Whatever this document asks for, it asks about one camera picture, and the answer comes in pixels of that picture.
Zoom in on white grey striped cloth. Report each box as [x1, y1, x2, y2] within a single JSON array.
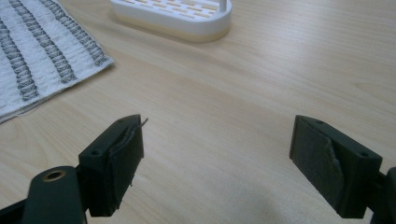
[[0, 0, 115, 124]]

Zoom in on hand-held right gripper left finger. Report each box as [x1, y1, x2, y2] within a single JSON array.
[[78, 114, 149, 217]]

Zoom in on white slotted plastic rack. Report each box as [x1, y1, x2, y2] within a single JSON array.
[[109, 0, 233, 44]]

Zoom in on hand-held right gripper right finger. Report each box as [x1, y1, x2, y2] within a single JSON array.
[[289, 114, 384, 219]]

